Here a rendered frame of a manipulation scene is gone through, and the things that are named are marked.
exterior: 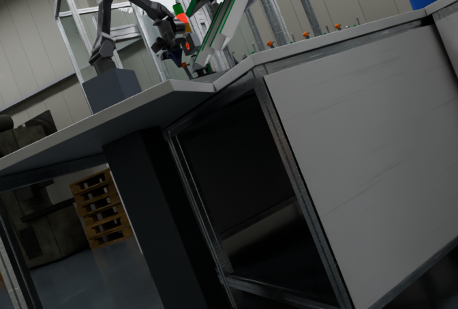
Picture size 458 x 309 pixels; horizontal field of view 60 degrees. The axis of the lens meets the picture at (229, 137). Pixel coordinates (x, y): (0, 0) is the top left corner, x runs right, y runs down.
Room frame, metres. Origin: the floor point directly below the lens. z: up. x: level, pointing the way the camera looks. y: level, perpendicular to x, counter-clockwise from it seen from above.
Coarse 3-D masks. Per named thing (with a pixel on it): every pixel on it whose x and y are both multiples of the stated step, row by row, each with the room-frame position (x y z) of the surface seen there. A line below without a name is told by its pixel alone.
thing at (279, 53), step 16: (400, 16) 1.25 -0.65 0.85; (416, 16) 1.29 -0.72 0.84; (336, 32) 1.11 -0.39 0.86; (352, 32) 1.14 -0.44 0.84; (368, 32) 1.17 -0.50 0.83; (272, 48) 0.99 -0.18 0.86; (288, 48) 1.02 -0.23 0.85; (304, 48) 1.04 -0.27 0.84; (240, 64) 1.01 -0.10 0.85; (256, 64) 0.96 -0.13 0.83; (224, 80) 1.10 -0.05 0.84; (256, 96) 1.81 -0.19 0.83; (224, 112) 1.98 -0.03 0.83; (240, 112) 2.45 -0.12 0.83; (192, 128) 2.24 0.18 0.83
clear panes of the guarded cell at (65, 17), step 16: (64, 0) 2.47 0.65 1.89; (64, 16) 2.61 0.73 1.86; (80, 16) 2.88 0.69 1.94; (112, 16) 3.00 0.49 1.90; (128, 16) 3.05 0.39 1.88; (64, 32) 2.75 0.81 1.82; (96, 32) 2.92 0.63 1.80; (240, 32) 3.12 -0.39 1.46; (80, 48) 2.52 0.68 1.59; (128, 48) 3.01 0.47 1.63; (144, 48) 3.07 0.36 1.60; (240, 48) 3.19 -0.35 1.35; (256, 48) 3.01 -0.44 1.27; (80, 64) 2.66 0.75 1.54; (128, 64) 2.99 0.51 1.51; (144, 64) 3.05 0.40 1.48; (144, 80) 3.02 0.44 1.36
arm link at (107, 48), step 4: (104, 44) 1.40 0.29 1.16; (108, 44) 1.41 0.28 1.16; (100, 48) 1.38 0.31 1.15; (104, 48) 1.39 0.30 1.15; (108, 48) 1.40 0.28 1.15; (112, 48) 1.42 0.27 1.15; (100, 52) 1.38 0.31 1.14; (104, 52) 1.39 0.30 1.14; (108, 52) 1.40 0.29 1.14; (112, 52) 1.41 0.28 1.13; (92, 56) 1.44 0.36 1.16; (96, 56) 1.39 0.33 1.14; (100, 56) 1.40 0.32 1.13; (104, 56) 1.38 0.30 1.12; (108, 56) 1.40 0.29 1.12; (112, 56) 1.41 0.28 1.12; (92, 60) 1.41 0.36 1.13; (96, 60) 1.40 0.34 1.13; (92, 64) 1.42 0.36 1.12
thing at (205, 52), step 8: (224, 0) 1.44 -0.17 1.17; (224, 8) 1.44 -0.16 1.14; (216, 16) 1.43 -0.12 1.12; (216, 24) 1.42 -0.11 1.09; (208, 32) 1.54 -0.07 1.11; (208, 40) 1.40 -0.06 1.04; (200, 48) 1.52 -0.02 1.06; (208, 48) 1.40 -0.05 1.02; (200, 56) 1.52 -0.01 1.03; (208, 56) 1.51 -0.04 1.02; (200, 64) 1.52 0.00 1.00
